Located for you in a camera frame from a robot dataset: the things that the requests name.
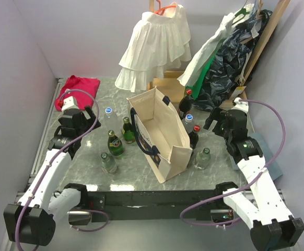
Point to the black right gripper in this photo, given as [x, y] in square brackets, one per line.
[215, 114]

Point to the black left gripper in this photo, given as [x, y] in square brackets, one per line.
[92, 120]

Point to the clear plastic bottle blue cap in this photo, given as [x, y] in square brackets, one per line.
[188, 123]
[112, 122]

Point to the large cola bottle red cap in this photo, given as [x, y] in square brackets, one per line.
[185, 104]

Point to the beige canvas tote bag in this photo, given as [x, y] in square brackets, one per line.
[160, 134]

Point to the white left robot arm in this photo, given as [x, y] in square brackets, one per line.
[32, 220]

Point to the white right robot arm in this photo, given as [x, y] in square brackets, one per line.
[272, 225]

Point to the folded pink shirt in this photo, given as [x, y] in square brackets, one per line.
[89, 85]

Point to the green garment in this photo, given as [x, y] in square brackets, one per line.
[198, 85]

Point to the small cola bottle red cap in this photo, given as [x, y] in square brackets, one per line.
[194, 137]

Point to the green glass bottle labelled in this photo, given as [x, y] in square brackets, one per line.
[115, 145]

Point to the clear glass bottle green cap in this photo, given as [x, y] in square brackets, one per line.
[108, 163]
[202, 159]

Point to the green glass bottle gold cap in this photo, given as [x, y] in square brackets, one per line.
[127, 131]

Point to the dark blue patterned garment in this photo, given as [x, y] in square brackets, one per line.
[225, 70]

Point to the white shirt on hanger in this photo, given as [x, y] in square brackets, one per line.
[206, 52]

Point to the folded light blue cloth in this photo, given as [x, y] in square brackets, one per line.
[274, 169]

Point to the white ruffled dress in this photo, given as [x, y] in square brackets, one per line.
[158, 43]

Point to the green clothes hanger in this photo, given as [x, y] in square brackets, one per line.
[240, 15]

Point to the orange clothes hanger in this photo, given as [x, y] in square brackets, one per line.
[161, 10]

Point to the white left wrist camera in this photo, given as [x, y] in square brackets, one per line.
[67, 103]

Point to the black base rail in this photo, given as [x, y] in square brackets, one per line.
[150, 205]

